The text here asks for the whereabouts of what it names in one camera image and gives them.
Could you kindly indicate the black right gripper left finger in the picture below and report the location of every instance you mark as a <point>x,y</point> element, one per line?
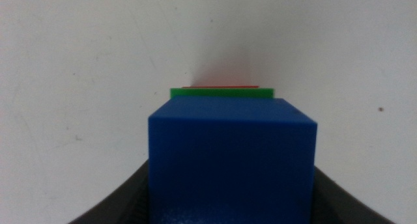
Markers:
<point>133,201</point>

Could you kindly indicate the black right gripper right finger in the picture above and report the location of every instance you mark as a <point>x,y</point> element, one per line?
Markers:
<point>332,204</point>

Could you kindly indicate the blue cube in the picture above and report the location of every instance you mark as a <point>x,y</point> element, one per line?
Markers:
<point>231,159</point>

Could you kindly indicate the green cube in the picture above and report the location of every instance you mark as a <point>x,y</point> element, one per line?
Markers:
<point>221,92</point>

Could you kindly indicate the red cube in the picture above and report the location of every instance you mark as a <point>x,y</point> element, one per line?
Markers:
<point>221,87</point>

